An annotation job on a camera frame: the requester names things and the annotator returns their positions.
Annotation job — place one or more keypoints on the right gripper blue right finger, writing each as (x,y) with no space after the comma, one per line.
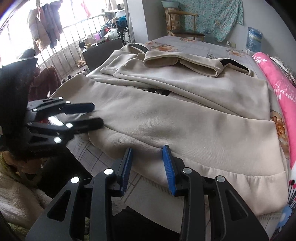
(173,168)

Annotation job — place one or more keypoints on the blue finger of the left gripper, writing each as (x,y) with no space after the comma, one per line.
(86,125)
(70,108)

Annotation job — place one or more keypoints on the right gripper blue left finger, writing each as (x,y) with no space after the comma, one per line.
(122,168)

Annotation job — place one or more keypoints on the cream zip-up jacket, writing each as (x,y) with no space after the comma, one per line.
(212,113)

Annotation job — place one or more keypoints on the dark low cabinet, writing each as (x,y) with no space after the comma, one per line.
(96,55)

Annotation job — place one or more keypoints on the wooden chair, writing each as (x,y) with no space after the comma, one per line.
(182,24)

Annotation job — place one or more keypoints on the pink floral blanket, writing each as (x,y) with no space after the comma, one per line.
(282,111)

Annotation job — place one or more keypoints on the blue water bottle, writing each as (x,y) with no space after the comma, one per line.
(254,38)

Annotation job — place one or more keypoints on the grey patterned pillow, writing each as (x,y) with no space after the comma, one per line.
(287,71)

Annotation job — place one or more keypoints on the teal floral wall cloth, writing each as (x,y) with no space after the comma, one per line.
(216,18)

